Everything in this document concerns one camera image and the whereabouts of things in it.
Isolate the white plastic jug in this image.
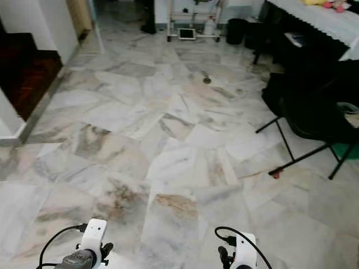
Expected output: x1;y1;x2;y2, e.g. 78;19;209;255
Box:
204;17;217;36

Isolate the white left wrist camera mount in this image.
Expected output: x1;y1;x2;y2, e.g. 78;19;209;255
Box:
81;219;108;267

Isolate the white lace tablecloth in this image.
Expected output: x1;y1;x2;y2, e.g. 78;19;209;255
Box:
266;0;359;61

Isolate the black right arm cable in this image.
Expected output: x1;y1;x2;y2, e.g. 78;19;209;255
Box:
214;226;274;269

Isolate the white framed tablet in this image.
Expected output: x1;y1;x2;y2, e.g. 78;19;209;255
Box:
178;28;196;40

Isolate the white grey book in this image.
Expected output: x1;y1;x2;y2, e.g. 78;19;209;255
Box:
284;32;306;48

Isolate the black folding chair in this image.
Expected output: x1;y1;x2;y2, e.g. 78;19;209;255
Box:
255;72;359;181

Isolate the black upright object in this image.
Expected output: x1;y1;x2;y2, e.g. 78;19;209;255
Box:
140;0;158;34

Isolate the pink plush toy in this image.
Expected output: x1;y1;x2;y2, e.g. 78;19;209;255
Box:
325;0;353;13

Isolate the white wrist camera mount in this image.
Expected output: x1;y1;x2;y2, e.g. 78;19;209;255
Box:
81;219;108;267
233;233;257;269

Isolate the white metal rack cart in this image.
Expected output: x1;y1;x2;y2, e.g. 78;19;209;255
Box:
166;0;224;43

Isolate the black round bin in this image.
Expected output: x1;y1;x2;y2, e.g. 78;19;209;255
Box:
226;18;250;45

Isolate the brown wooden door frame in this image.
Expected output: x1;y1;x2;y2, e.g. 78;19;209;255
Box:
66;0;93;41

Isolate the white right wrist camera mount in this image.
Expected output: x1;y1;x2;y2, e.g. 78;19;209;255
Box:
233;233;257;269

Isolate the dark wooden staircase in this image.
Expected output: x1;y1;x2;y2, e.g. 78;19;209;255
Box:
0;33;63;121

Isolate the green mat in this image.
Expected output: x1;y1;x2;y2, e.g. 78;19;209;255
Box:
332;143;359;160

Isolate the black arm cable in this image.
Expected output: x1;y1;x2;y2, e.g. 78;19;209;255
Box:
214;226;274;269
39;223;88;269

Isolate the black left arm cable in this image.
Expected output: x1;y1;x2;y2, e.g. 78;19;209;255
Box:
39;223;88;269

